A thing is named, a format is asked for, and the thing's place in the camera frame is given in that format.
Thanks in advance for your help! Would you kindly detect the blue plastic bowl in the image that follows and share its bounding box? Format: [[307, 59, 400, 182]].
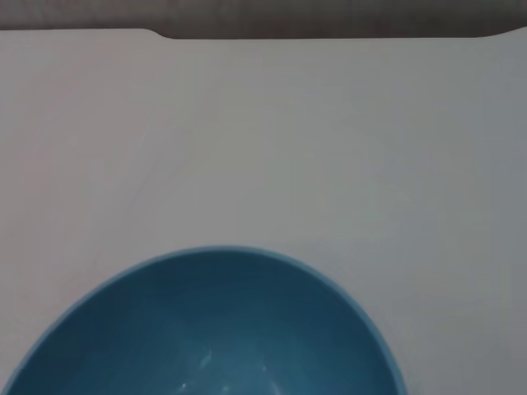
[[0, 244, 409, 395]]

